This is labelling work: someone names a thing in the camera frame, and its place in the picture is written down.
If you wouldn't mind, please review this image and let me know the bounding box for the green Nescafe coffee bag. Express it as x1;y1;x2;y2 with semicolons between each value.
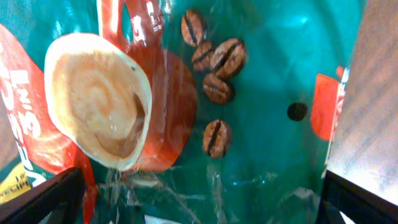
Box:
1;0;364;223

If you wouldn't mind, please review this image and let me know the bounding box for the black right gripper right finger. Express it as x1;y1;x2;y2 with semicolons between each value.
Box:
315;171;397;224

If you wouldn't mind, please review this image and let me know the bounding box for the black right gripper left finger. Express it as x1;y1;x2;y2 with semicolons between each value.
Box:
1;167;86;223

